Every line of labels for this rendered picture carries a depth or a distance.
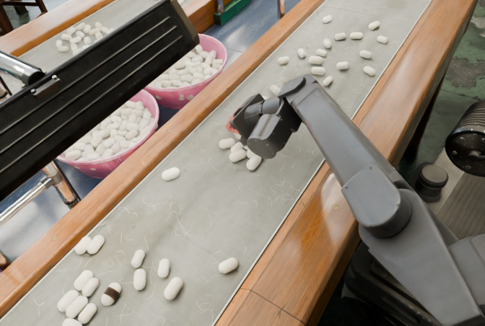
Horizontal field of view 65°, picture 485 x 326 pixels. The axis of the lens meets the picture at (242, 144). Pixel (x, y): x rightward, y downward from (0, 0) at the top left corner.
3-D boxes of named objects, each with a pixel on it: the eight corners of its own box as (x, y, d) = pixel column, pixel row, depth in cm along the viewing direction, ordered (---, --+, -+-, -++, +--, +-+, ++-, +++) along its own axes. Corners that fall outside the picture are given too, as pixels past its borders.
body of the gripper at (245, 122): (226, 122, 77) (249, 114, 71) (253, 94, 82) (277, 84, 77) (245, 147, 79) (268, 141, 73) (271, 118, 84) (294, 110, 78)
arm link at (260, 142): (337, 106, 68) (306, 72, 65) (315, 156, 62) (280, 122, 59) (291, 122, 77) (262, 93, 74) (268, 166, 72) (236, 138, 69)
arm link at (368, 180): (488, 272, 32) (418, 197, 28) (430, 310, 33) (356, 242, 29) (336, 102, 71) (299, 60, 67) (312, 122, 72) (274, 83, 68)
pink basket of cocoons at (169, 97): (247, 74, 114) (245, 47, 107) (191, 130, 99) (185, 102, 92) (180, 51, 125) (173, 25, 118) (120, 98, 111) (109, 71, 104)
